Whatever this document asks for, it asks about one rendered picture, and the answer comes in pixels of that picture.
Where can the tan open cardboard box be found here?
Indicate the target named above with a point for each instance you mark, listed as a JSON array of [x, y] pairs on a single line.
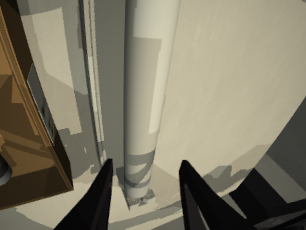
[[35, 175]]

